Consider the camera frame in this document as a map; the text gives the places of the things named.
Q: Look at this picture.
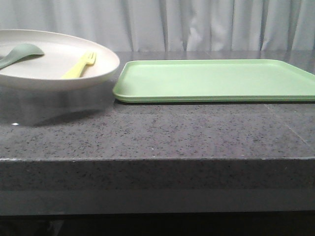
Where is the yellow plastic fork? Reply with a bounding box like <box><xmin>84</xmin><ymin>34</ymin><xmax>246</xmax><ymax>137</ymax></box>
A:
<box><xmin>61</xmin><ymin>51</ymin><xmax>96</xmax><ymax>79</ymax></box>

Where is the beige round plate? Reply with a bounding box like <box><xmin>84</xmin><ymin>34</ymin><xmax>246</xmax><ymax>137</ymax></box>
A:
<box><xmin>0</xmin><ymin>29</ymin><xmax>120</xmax><ymax>91</ymax></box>

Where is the light green plastic tray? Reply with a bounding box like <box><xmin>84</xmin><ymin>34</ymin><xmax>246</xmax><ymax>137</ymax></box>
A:
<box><xmin>113</xmin><ymin>59</ymin><xmax>315</xmax><ymax>103</ymax></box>

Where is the grey curtain backdrop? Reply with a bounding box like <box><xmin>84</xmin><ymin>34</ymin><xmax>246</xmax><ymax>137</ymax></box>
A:
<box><xmin>0</xmin><ymin>0</ymin><xmax>315</xmax><ymax>52</ymax></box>

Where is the sage green plastic spoon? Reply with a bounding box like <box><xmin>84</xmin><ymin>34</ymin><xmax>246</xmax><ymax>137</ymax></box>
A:
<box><xmin>0</xmin><ymin>43</ymin><xmax>44</xmax><ymax>69</ymax></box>

